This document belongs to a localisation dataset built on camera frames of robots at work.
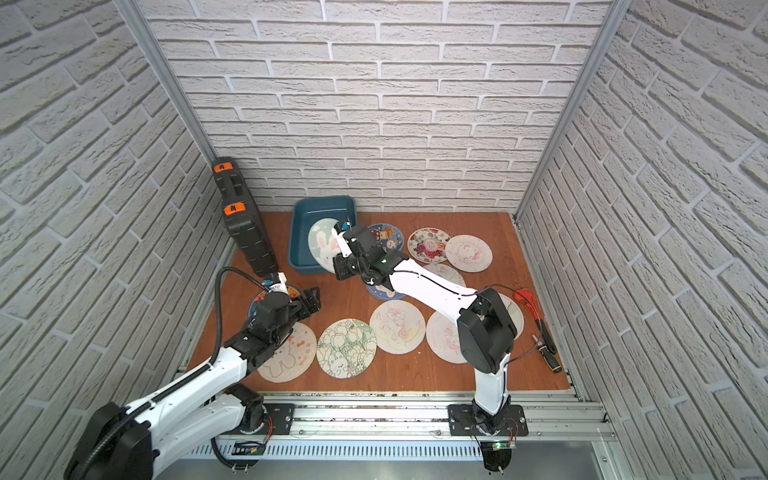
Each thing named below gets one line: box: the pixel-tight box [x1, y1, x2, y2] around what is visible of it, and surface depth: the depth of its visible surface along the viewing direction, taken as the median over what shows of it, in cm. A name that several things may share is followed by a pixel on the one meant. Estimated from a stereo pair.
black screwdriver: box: [532, 334, 563, 374], surface depth 85 cm
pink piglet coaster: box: [426, 311, 467, 364], surface depth 89 cm
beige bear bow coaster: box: [257, 322, 317, 383], surface depth 85 cm
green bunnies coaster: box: [316, 318, 378, 379], surface depth 87 cm
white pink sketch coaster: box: [445, 234, 494, 273], surface depth 109 cm
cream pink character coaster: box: [370, 299, 426, 355], surface depth 92 cm
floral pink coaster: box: [407, 227, 451, 264], surface depth 113 cm
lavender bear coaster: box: [365, 284, 407, 301], surface depth 99 cm
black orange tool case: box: [212, 156, 278, 278], surface depth 87 cm
